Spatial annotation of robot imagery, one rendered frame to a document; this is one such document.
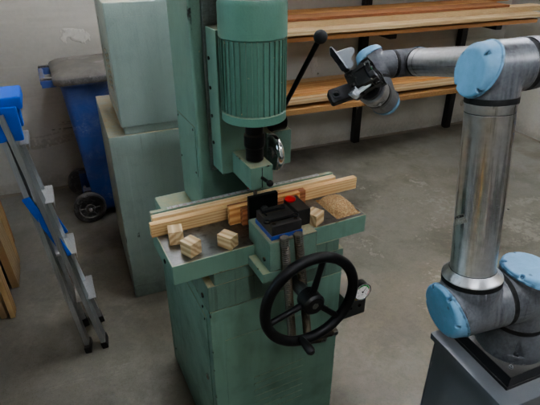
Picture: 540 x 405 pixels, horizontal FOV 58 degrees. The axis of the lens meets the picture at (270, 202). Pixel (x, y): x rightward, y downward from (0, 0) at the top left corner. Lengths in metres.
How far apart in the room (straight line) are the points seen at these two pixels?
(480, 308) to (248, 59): 0.84
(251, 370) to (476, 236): 0.81
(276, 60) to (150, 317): 1.60
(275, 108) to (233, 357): 0.76
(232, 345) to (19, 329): 1.37
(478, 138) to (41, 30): 2.90
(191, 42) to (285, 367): 1.06
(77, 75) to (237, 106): 1.81
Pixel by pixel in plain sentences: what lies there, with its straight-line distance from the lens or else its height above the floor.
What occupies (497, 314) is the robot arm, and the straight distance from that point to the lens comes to 1.39.
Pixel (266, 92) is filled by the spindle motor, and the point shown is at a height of 1.29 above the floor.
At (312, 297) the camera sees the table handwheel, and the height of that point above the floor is 0.84.
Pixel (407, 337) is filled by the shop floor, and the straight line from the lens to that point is 2.42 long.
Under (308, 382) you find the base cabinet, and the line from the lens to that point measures 1.82.
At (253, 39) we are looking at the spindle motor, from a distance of 1.22.
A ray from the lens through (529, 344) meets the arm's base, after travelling 1.55.
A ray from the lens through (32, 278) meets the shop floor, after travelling 2.96.
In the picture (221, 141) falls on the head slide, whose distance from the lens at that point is 1.44.
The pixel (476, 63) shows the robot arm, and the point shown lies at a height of 1.40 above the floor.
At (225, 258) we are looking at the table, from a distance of 1.31.
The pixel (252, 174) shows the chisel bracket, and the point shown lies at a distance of 1.36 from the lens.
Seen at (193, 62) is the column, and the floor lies 1.32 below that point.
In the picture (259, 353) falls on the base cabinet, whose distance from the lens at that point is 1.60.
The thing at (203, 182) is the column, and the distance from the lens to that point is 1.58.
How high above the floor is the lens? 1.65
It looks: 29 degrees down
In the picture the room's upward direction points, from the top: straight up
